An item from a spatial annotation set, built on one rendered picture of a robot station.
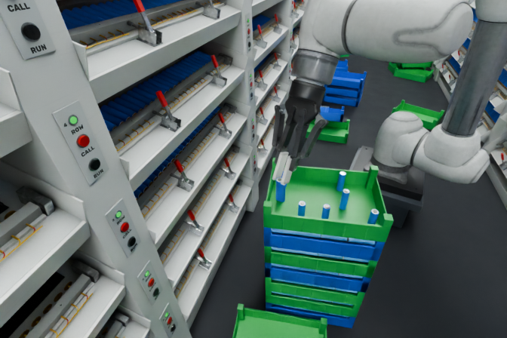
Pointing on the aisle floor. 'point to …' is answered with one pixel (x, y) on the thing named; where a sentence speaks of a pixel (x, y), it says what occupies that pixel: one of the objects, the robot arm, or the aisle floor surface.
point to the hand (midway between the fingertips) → (284, 167)
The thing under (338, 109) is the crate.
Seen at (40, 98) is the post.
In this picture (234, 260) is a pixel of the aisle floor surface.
